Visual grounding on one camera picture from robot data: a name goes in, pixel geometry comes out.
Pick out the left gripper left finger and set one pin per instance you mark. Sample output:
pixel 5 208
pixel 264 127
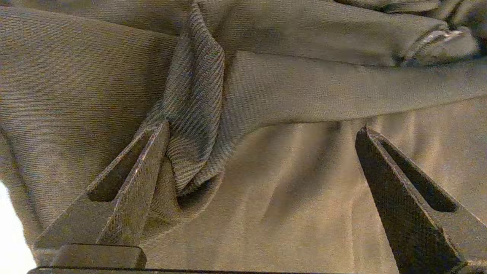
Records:
pixel 125 205

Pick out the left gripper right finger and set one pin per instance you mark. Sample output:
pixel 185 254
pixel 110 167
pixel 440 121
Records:
pixel 403 205

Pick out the black zip hoodie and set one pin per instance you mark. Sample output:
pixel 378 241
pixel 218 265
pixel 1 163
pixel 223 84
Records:
pixel 304 83

